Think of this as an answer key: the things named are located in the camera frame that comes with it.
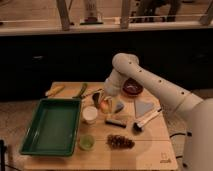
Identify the white paper cup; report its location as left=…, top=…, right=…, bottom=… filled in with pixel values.
left=82, top=106, right=98, bottom=124

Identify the wooden block eraser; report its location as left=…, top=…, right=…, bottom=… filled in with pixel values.
left=105, top=116, right=127, bottom=128

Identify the brown pine cone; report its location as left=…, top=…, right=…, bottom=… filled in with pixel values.
left=107, top=135, right=135, bottom=149

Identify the blue sponge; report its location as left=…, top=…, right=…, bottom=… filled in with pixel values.
left=114, top=101, right=124, bottom=113

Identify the small green cup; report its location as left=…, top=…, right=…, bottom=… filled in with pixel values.
left=79, top=134, right=95, bottom=151

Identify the black cable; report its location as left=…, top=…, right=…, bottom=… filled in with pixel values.
left=169, top=131, right=193, bottom=168

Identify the black white brush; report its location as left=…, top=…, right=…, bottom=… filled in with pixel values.
left=133, top=108, right=162, bottom=132

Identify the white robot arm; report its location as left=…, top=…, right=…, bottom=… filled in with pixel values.
left=104, top=53, right=213, bottom=171

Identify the red yellow apple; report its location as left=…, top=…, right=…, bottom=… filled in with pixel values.
left=100, top=100, right=110, bottom=114

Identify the green handled peeler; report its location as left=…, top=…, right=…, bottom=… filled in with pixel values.
left=73, top=83, right=88, bottom=98

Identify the green plastic tray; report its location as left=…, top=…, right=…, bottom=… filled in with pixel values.
left=20, top=99, right=81, bottom=157

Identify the grey folded cloth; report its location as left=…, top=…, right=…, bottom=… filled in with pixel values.
left=134, top=100, right=154, bottom=118

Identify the dark brown bowl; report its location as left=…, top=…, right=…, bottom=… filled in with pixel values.
left=122, top=78, right=143, bottom=96

